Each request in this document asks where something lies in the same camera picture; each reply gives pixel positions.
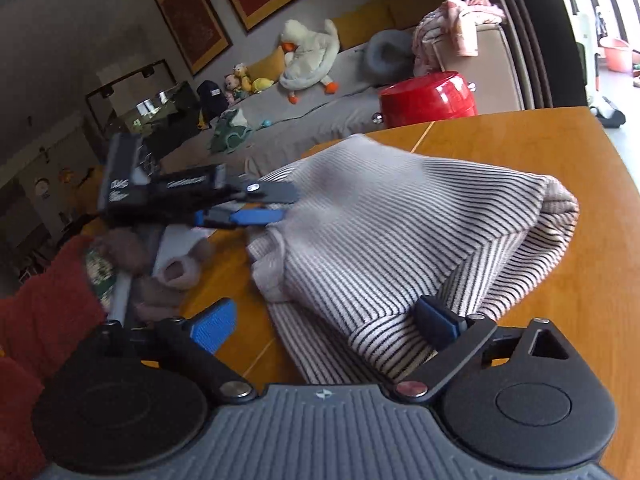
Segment striped white black garment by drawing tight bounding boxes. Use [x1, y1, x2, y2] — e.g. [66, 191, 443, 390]
[247, 134, 579, 385]

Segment red sleeve forearm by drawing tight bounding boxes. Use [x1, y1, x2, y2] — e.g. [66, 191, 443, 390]
[1, 235, 105, 479]

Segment pink clothes pile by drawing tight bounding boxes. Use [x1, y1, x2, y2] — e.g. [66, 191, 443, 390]
[411, 0, 506, 77]

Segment person left hand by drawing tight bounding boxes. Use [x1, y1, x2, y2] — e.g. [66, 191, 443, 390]
[85, 229, 214, 323]

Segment grey covered sofa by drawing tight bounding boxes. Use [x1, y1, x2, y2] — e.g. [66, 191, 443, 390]
[160, 0, 524, 176]

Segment green cloth toy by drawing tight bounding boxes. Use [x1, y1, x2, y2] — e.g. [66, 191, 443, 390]
[208, 107, 252, 154]

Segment glass fish tank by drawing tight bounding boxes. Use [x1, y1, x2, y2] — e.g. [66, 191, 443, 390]
[85, 58, 201, 160]

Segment small plush dolls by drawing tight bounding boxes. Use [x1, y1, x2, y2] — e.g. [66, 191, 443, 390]
[224, 63, 274, 106]

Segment yellow pillow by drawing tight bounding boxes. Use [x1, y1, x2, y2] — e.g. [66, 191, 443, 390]
[247, 46, 285, 81]

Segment white duck plush toy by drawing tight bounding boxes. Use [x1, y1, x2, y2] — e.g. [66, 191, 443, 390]
[279, 20, 341, 105]

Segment left red framed picture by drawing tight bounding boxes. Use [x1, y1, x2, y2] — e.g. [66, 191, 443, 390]
[155, 0, 232, 76]

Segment grey round cushion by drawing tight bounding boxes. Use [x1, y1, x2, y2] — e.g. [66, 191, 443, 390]
[362, 29, 414, 86]

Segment red round stool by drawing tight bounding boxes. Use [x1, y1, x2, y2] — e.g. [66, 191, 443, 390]
[378, 72, 477, 128]

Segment white floor cleaner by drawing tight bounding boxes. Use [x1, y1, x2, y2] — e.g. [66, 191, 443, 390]
[560, 0, 627, 129]

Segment pink plastic bucket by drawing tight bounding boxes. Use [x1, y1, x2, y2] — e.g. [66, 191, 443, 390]
[599, 37, 632, 74]

